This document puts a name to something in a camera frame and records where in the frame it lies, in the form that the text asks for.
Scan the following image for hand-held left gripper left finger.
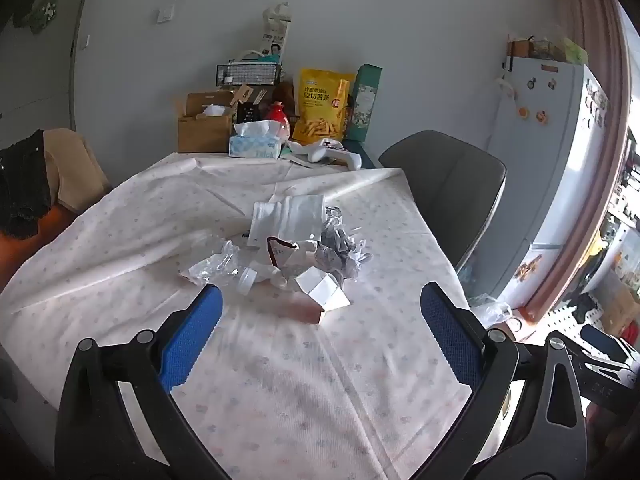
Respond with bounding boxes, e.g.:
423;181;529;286
55;284;233;480

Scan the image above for brown and white torn wrapper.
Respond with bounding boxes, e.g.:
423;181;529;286
266;236;302;271

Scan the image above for white paper towel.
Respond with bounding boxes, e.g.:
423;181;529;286
248;194;327;251

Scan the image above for small white paper carton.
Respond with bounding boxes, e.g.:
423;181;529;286
294;266;352;323

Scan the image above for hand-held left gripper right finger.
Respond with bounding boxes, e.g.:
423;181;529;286
415;281;587;480

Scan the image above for yellow snack bag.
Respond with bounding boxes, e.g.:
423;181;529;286
292;68;357;143

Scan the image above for clear plastic bag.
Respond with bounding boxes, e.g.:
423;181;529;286
469;294;515;328

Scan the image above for white refrigerator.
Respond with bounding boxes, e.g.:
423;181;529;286
472;55;628;311

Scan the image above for green packet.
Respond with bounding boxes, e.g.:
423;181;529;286
562;37;589;66

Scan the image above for grey chair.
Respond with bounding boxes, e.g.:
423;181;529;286
378;130;508;271

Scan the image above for white printed paper bag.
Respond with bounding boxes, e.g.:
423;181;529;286
260;2;293;66

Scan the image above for white pegboard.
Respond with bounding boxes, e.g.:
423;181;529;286
530;292;616;346

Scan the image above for open cardboard box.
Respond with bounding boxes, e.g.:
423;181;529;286
176;91;238;154

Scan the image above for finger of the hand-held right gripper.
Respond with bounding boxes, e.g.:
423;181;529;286
580;324;633;367

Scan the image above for tall green box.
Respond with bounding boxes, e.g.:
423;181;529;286
346;63;383;142

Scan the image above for grey foil wrapper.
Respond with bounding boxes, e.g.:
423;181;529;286
312;205;373;286

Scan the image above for blue and white tissue box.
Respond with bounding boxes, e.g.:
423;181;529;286
228;121;283;160

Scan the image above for white plastic handheld device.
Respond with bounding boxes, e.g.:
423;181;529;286
285;137;363;171

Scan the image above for clear plastic wrapper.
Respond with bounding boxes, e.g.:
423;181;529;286
179;239;251;288

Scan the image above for red bottle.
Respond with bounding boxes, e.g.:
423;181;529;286
267;101;293;141

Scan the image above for pink curtain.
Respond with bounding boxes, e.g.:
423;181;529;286
527;0;632;323

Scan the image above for tan upholstered chair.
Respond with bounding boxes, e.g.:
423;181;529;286
42;128;112;216

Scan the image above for black wire basket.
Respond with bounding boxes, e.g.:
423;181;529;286
216;61;282;87

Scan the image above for white printed tablecloth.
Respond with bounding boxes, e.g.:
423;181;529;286
0;152;473;480

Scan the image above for black garment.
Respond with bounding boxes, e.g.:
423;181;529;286
0;129;53;241

